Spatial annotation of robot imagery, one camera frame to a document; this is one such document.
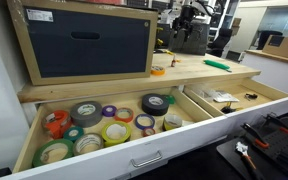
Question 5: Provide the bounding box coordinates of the small purple tape roll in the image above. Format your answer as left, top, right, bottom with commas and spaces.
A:
101, 104, 118, 118

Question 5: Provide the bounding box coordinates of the grey duct tape roll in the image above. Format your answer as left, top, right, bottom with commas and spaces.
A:
69, 100, 104, 128

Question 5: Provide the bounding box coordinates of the silver foil bag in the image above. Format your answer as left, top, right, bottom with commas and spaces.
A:
212, 90, 241, 104

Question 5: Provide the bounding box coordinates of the white wooden drawer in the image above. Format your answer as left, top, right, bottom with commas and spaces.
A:
0, 77, 288, 180

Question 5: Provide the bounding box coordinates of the black orange spring clamp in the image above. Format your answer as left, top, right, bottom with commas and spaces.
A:
241, 122, 271, 150
263, 112, 288, 135

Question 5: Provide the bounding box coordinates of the cardboard box with dark panel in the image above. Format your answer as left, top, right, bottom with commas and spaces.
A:
6, 0, 159, 87

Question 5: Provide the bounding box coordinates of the yellow green tape roll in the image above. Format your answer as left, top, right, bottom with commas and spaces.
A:
100, 120, 133, 148

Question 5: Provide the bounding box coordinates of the blue tape roll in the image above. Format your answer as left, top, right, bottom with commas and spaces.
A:
134, 113, 156, 131

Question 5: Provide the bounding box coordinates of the plain cardboard box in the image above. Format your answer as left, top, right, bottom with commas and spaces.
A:
262, 34, 288, 60

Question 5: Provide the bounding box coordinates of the white yellow tape roll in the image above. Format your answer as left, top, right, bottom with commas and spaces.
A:
162, 113, 184, 132

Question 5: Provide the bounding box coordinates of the black mat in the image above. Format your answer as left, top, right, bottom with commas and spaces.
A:
216, 114, 288, 180

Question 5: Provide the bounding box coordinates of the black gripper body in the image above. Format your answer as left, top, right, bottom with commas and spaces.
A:
178, 4, 199, 26

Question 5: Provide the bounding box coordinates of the black yellow spring clamp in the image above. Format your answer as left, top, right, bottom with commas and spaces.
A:
220, 101, 243, 115

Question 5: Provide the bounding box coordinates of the large green tape roll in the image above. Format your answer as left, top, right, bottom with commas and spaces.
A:
32, 138, 75, 168

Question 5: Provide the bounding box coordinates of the small green tape roll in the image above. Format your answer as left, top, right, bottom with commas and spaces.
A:
164, 94, 177, 105

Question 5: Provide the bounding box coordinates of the teal tape roll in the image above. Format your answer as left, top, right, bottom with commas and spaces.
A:
62, 125, 85, 143

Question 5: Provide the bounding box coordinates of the orange masking tape roll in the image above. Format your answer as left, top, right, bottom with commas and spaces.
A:
150, 65, 167, 77

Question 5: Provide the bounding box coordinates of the red orange tape roll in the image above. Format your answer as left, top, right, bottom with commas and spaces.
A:
113, 107, 135, 124

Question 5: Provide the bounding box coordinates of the orange handled scraper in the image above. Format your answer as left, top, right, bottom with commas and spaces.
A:
235, 141, 262, 180

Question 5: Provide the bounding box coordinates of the black tape roll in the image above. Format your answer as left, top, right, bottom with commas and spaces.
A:
141, 93, 170, 117

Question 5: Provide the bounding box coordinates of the red capped glue bottle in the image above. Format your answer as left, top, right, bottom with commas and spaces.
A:
170, 53, 178, 68

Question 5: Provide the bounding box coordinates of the black office chair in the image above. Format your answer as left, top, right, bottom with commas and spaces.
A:
207, 27, 234, 58

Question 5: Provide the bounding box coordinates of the wood topped white counter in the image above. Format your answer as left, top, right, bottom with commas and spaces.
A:
242, 49, 288, 96

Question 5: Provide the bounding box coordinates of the green toothbrush case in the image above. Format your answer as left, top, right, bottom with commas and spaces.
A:
202, 59, 233, 73

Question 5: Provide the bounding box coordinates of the dark chair backrest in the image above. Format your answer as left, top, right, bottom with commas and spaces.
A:
257, 30, 284, 51

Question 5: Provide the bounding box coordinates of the clear packing tape roll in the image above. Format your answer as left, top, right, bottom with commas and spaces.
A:
72, 132, 105, 157

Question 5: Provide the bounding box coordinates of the tiny red tape roll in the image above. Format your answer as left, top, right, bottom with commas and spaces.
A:
141, 126, 157, 138

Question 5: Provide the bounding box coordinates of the metal drawer handle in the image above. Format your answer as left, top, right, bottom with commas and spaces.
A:
129, 149, 164, 169

